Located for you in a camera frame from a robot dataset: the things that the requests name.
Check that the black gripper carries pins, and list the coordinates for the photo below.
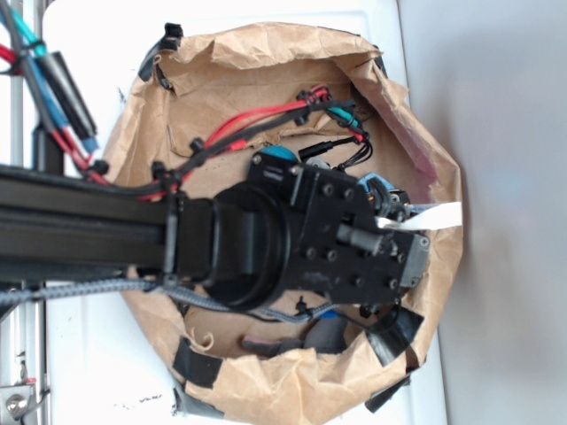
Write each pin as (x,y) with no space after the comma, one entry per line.
(340,246)

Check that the grey plush toy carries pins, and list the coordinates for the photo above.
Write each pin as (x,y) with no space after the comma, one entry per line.
(326,337)

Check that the black tape piece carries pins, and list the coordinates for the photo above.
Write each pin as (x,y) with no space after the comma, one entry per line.
(393,334)
(185,403)
(195,367)
(381,397)

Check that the black tape piece lower right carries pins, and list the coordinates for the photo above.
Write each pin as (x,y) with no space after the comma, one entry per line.
(381,397)

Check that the brown paper bag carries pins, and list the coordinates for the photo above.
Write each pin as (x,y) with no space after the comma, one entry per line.
(189,90)

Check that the black tape piece lower left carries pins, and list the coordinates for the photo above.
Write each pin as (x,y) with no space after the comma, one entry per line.
(185,403)

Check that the aluminium extrusion rail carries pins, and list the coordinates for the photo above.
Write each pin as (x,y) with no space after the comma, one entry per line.
(23,349)

